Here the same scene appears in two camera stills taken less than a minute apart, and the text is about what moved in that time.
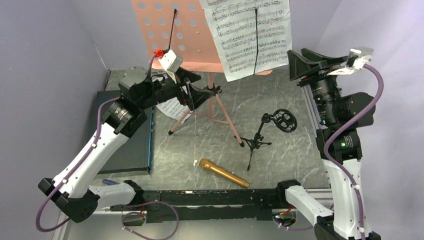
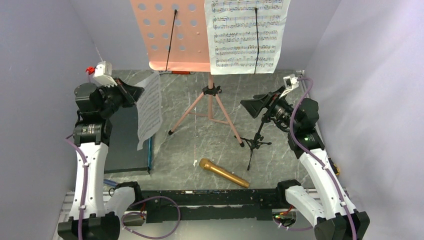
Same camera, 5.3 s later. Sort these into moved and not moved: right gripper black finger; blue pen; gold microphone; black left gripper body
Moved: black left gripper body; right gripper black finger
Not moved: gold microphone; blue pen
